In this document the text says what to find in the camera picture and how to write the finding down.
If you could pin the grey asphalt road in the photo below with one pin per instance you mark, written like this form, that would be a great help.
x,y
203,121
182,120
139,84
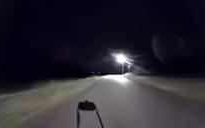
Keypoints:
x,y
130,103

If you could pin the lit street lamp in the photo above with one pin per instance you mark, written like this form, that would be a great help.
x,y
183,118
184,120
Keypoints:
x,y
121,58

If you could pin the robot's own part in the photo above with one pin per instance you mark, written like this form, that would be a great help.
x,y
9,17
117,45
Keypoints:
x,y
86,106

